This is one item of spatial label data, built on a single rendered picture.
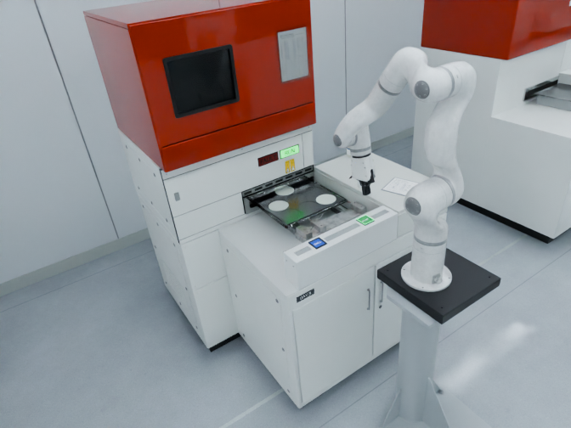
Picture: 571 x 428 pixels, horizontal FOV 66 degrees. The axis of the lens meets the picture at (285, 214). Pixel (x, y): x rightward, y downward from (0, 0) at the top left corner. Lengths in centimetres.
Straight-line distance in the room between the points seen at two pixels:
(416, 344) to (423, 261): 42
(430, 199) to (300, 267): 57
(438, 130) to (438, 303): 63
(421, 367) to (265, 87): 140
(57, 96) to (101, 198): 80
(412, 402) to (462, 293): 71
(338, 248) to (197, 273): 82
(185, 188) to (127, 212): 169
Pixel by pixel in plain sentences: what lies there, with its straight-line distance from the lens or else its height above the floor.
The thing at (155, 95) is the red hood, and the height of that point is 155.
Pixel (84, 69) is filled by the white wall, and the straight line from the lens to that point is 334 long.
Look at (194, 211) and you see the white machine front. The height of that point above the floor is 97.
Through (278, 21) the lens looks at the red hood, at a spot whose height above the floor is 173.
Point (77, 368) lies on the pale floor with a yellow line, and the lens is 298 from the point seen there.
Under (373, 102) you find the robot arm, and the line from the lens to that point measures 162.
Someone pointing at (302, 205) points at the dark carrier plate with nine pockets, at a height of 90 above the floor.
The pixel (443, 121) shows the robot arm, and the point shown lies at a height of 150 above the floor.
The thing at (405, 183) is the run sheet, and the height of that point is 97.
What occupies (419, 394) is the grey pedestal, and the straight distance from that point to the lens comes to 223.
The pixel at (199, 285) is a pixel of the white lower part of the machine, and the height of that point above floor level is 54.
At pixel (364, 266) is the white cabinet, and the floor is 76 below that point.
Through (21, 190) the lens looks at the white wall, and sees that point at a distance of 350.
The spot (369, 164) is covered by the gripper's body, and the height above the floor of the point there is 124.
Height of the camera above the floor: 202
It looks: 32 degrees down
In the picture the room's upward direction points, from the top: 6 degrees counter-clockwise
